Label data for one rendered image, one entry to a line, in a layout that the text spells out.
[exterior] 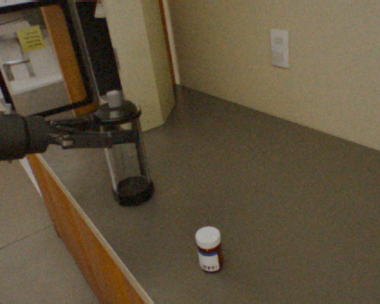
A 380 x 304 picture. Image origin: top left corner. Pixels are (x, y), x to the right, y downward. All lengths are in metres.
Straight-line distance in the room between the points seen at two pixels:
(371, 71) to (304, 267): 0.56
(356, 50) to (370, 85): 0.10
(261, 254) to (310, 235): 0.11
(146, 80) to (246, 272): 0.75
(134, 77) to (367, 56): 0.68
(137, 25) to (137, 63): 0.12
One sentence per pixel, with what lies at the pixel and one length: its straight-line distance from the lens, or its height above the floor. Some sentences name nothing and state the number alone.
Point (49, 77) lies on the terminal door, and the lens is 1.46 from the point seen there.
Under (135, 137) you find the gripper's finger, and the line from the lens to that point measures 0.82.
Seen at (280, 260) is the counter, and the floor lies 0.94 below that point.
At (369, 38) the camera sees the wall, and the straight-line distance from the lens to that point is 1.04.
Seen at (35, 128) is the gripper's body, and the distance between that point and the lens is 0.76.
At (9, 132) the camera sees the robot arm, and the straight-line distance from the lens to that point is 0.74.
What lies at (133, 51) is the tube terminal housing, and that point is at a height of 1.21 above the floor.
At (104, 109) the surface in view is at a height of 1.18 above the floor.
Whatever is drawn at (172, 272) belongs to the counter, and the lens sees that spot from 0.71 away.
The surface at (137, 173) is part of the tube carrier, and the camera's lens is 0.86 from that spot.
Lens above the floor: 1.45
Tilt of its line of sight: 28 degrees down
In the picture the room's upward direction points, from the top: 9 degrees counter-clockwise
